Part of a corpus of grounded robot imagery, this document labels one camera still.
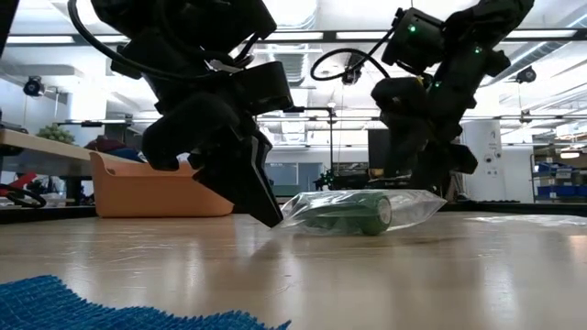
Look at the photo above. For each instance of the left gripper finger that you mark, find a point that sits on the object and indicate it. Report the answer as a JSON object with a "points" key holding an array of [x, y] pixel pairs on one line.
{"points": [[234, 179], [262, 156]]}

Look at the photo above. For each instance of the maroon fabric bundle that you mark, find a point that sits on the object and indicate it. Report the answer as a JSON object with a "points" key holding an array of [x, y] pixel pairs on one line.
{"points": [[105, 144]]}

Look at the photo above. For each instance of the blue elastic bandage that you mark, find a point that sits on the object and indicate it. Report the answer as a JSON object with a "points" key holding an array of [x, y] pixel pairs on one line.
{"points": [[69, 307]]}

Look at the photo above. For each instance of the white pillar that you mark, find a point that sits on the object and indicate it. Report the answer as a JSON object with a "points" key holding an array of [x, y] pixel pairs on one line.
{"points": [[486, 151]]}

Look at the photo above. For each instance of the teal fabric bundle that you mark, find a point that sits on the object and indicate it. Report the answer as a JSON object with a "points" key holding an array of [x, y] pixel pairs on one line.
{"points": [[128, 155]]}

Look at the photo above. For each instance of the black ceiling-hung camera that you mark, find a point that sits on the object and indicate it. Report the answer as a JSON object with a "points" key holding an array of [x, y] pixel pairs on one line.
{"points": [[33, 87], [351, 77], [526, 74]]}

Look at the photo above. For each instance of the silver ventilation duct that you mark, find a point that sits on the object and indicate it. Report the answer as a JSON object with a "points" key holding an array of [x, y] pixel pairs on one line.
{"points": [[546, 50]]}

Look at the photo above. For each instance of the distant black station frame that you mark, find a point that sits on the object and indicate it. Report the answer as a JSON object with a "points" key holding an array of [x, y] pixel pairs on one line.
{"points": [[331, 137]]}

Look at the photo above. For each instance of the black overhead beam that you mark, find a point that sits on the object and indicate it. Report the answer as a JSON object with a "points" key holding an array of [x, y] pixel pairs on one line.
{"points": [[321, 36]]}

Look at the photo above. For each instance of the shelf with blue bins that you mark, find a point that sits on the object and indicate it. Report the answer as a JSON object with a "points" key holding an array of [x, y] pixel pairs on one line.
{"points": [[559, 179]]}

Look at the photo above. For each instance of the black screen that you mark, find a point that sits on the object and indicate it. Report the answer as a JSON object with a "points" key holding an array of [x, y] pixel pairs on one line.
{"points": [[377, 149]]}

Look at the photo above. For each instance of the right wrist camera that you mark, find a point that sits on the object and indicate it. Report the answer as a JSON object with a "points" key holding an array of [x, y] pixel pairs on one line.
{"points": [[399, 98]]}

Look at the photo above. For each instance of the green elastic bandage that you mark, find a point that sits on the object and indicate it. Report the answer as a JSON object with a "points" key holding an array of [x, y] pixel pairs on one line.
{"points": [[357, 215]]}

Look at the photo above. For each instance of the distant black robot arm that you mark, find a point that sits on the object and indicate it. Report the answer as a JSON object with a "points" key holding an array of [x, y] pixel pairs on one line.
{"points": [[328, 181]]}

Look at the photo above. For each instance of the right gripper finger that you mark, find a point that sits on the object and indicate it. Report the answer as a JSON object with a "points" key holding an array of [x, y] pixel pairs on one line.
{"points": [[433, 181], [402, 174]]}

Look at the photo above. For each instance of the orange plastic bin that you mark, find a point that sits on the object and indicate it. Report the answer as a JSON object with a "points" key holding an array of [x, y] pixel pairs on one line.
{"points": [[151, 192]]}

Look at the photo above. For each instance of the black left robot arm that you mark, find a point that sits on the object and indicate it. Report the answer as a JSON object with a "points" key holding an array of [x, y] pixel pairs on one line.
{"points": [[183, 23]]}

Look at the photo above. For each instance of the grey horizontal ceiling rail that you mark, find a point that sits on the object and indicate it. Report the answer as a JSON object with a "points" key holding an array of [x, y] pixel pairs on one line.
{"points": [[527, 117]]}

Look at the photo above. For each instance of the red slanted bar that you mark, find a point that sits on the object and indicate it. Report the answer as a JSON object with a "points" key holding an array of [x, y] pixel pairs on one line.
{"points": [[23, 180]]}

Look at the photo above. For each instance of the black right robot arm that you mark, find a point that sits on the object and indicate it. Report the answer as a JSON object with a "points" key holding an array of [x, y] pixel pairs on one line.
{"points": [[472, 55]]}

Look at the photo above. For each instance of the small potted plant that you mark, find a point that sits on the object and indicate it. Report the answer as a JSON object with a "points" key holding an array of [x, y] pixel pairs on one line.
{"points": [[55, 134]]}

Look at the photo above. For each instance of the wooden table with grey frame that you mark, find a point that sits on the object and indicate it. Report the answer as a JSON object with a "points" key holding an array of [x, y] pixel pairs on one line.
{"points": [[41, 151]]}

